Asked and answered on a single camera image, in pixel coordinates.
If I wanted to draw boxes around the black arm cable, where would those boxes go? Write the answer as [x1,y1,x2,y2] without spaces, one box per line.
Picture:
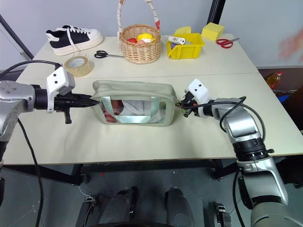
[0,60,63,80]
[184,96,266,143]

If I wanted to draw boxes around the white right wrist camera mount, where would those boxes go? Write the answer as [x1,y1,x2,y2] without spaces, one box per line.
[184,79,212,105]

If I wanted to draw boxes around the black vertical pole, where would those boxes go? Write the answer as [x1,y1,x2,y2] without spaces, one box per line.
[207,0,226,25]

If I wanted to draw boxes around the cooking oil bottle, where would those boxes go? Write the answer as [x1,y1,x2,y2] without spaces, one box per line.
[265,71,284,90]

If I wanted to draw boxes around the black table frame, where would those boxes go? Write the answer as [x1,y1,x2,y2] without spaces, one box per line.
[0,156,303,190]

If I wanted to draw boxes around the black diagonal frame bar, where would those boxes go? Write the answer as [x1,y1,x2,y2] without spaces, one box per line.
[0,13,35,60]

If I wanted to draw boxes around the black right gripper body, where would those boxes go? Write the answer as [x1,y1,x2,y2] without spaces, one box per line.
[184,92,202,117]

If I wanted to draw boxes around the yellow toy fruit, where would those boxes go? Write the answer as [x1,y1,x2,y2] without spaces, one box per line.
[136,33,156,44]

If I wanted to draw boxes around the wicker basket with handle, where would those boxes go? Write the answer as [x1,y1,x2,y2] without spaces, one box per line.
[116,0,162,65]

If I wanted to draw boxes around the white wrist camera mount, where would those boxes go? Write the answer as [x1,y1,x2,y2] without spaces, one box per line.
[45,67,76,114]
[184,79,212,105]

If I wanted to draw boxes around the black handled scissors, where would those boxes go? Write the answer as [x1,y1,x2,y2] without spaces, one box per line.
[94,50,125,59]

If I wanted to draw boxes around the red handled scissors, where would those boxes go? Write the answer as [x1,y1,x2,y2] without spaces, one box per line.
[215,37,241,50]

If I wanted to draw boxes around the green pouch with clear window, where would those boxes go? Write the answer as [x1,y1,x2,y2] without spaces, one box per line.
[91,79,179,128]

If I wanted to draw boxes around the yellow sponge block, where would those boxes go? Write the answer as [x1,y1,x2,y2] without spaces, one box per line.
[201,22,226,42]

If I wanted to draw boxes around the black and white sneaker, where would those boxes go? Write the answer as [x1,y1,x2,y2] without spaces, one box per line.
[45,24,104,57]

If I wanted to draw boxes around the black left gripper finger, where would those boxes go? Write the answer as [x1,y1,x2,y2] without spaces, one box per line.
[71,94,94,101]
[72,99,99,108]

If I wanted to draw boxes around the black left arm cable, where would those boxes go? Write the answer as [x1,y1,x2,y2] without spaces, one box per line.
[0,60,63,80]

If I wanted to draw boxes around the black hanging cable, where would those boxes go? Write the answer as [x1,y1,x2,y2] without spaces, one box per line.
[17,117,45,227]

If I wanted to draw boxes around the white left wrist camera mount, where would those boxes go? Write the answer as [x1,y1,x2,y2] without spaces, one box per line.
[45,67,76,114]

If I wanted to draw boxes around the white oblong device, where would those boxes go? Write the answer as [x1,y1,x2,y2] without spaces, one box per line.
[168,35,186,45]

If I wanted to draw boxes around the blurred person hand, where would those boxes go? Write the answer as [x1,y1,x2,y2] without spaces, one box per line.
[277,27,303,61]

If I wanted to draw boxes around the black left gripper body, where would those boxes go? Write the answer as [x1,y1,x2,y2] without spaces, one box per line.
[53,93,75,125]

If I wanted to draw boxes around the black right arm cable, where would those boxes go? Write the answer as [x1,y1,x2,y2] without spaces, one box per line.
[184,96,266,143]

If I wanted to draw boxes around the white cloth in pouch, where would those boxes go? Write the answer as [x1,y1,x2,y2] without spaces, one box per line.
[115,100,153,118]

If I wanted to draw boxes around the dark rounded robot leg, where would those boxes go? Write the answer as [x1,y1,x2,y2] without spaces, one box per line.
[164,186,193,227]
[101,186,141,227]

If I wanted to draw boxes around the clear packing tape roll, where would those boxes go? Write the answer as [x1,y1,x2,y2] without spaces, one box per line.
[64,56,95,78]

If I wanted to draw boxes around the yellow plastic bin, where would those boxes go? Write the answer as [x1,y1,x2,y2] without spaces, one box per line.
[166,33,205,60]

